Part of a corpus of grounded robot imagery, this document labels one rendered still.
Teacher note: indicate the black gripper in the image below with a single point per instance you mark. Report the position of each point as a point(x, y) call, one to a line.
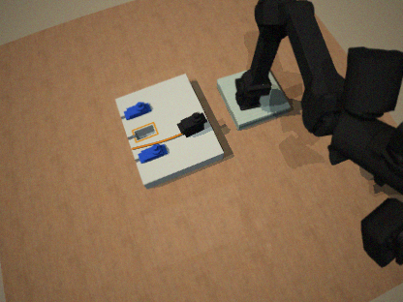
point(382, 229)

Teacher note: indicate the white flat panel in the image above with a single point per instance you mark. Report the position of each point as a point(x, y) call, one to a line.
point(151, 115)

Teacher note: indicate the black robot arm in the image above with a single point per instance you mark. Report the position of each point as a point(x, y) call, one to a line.
point(346, 108)

